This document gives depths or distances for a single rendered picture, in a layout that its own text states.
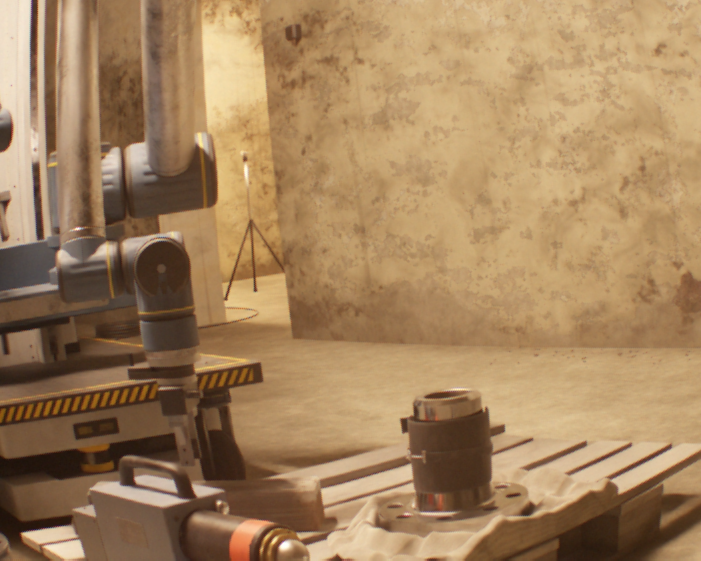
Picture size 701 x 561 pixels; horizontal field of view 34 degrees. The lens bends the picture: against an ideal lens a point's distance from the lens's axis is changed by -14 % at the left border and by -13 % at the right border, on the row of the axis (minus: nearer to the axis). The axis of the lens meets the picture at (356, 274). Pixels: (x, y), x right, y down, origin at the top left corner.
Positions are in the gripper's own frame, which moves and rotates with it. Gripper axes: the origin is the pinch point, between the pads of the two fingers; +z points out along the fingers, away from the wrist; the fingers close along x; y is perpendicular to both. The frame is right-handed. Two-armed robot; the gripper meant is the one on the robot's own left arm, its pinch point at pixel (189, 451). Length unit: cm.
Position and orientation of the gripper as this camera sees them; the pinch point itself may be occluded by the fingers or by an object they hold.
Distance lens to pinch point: 227.7
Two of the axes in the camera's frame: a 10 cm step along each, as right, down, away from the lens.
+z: 1.1, 9.9, 0.8
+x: 0.7, -0.8, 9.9
